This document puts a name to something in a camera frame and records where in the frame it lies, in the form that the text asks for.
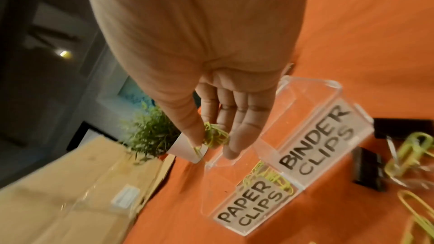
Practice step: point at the person's right hand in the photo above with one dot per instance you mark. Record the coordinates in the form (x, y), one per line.
(196, 23)

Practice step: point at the clear two-compartment plastic box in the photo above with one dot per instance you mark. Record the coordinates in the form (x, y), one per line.
(322, 130)

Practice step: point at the pile of green paper clips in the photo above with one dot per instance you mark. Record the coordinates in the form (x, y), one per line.
(417, 136)
(268, 176)

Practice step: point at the pile of black binder clips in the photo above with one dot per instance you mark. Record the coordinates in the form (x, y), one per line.
(368, 168)

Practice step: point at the brown cardboard box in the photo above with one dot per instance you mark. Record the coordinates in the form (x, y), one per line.
(51, 205)

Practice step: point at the green plant in white pot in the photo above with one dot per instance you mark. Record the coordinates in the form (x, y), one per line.
(152, 133)

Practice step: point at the white shipping label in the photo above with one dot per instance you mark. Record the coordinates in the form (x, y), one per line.
(126, 196)

